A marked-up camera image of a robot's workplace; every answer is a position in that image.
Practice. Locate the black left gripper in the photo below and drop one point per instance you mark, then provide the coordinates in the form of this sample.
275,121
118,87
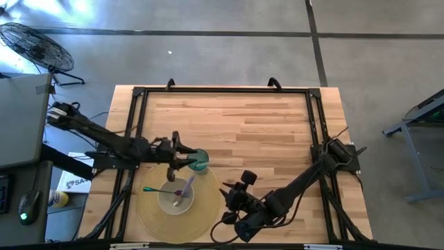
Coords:
163,151

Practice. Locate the black floor fan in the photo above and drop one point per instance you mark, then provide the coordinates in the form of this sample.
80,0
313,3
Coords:
36,48

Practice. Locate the large grey panel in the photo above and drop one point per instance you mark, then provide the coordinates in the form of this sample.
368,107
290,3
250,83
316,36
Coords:
21,118

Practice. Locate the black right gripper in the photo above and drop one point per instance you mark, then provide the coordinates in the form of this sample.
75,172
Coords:
244,201

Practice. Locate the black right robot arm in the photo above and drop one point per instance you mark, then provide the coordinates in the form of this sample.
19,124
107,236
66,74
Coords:
295,191

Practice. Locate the dark grey desk top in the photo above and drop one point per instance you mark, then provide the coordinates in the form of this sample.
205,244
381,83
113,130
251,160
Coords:
34,236

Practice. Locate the teal glass tumbler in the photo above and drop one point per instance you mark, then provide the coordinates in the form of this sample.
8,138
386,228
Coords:
203,159

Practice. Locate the black metal table frame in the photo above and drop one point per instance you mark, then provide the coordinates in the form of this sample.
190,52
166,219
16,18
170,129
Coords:
225,90

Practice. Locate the yellow bottle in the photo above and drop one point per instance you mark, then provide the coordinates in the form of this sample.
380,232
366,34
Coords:
60,199

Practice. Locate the grey metal table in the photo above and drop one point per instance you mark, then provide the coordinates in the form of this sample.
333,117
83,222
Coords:
412,156

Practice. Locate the black keyboard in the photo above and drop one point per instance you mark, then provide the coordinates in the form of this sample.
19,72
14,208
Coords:
3,194

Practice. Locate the black diagonal bar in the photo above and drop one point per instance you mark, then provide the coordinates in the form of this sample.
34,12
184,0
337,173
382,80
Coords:
66,161

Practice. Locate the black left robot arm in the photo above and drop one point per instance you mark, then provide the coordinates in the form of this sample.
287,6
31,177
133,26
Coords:
100,137

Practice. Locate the black computer mouse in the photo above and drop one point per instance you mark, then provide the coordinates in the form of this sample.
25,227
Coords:
29,206

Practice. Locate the round woven yellow placemat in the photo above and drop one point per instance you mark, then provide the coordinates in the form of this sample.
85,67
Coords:
152,222

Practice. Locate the white printed cardboard box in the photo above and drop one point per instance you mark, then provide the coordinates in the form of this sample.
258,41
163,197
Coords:
74,182

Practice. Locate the white bowl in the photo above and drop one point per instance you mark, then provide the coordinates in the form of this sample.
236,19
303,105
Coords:
170,205

